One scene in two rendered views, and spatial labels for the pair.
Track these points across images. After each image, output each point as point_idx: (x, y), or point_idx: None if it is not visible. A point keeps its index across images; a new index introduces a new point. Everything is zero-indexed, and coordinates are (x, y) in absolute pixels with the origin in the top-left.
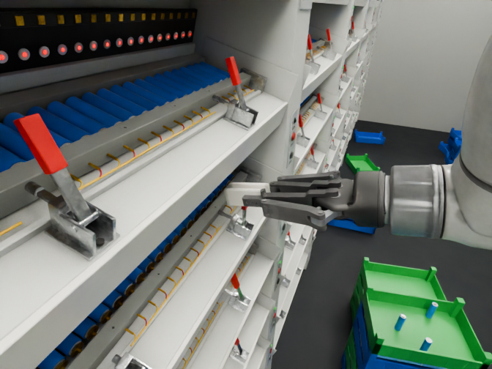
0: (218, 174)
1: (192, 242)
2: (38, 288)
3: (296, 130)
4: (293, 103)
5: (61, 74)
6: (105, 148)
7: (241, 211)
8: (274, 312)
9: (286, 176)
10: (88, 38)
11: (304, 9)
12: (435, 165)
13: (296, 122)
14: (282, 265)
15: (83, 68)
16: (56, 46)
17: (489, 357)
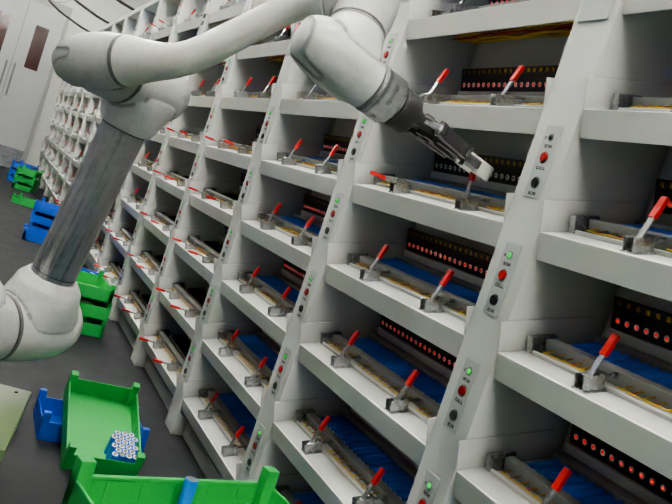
0: (457, 115)
1: (461, 194)
2: None
3: (561, 161)
4: (556, 115)
5: (527, 95)
6: (466, 98)
7: (488, 213)
8: (424, 497)
9: (469, 145)
10: (545, 80)
11: (583, 20)
12: (387, 65)
13: (562, 148)
14: (474, 415)
15: (536, 94)
16: (532, 82)
17: (86, 455)
